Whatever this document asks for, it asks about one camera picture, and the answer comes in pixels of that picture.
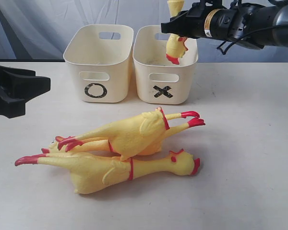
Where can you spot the yellow rubber chicken front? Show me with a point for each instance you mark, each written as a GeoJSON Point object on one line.
{"type": "Point", "coordinates": [91, 173]}

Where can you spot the cream bin marked X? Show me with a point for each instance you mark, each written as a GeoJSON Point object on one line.
{"type": "Point", "coordinates": [158, 80]}

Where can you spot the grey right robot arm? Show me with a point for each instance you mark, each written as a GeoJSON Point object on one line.
{"type": "Point", "coordinates": [249, 25]}

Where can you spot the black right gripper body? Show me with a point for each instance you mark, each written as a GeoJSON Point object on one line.
{"type": "Point", "coordinates": [210, 19]}

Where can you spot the yellow chicken body headless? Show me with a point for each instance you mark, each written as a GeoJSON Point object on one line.
{"type": "Point", "coordinates": [127, 137]}

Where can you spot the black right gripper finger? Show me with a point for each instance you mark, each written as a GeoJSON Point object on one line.
{"type": "Point", "coordinates": [177, 25]}

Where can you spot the white backdrop curtain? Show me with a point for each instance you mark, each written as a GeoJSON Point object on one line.
{"type": "Point", "coordinates": [41, 29]}

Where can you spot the yellow rubber chicken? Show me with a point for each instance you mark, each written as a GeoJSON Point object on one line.
{"type": "Point", "coordinates": [178, 122]}
{"type": "Point", "coordinates": [91, 173]}

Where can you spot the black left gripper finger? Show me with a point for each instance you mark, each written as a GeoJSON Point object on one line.
{"type": "Point", "coordinates": [11, 108]}
{"type": "Point", "coordinates": [23, 82]}

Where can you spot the cream bin marked O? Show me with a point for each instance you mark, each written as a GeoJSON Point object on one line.
{"type": "Point", "coordinates": [99, 61]}

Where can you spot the yellow rubber chicken middle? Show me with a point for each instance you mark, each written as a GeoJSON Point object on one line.
{"type": "Point", "coordinates": [178, 122]}

